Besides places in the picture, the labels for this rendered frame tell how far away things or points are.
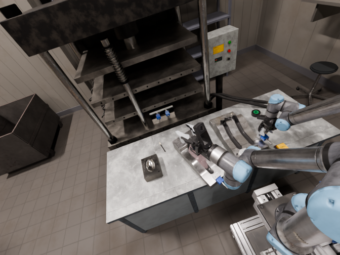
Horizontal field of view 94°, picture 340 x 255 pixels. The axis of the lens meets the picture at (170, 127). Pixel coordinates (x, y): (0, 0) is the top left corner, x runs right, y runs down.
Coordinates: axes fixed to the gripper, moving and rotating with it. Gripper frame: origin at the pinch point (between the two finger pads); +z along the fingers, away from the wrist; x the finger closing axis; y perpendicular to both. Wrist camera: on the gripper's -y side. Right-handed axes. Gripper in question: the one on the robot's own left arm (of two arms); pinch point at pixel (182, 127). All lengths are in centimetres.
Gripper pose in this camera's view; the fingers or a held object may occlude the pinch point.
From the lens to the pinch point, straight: 79.4
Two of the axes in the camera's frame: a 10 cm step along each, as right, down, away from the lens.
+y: 1.2, 7.4, 6.6
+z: -6.3, -4.6, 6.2
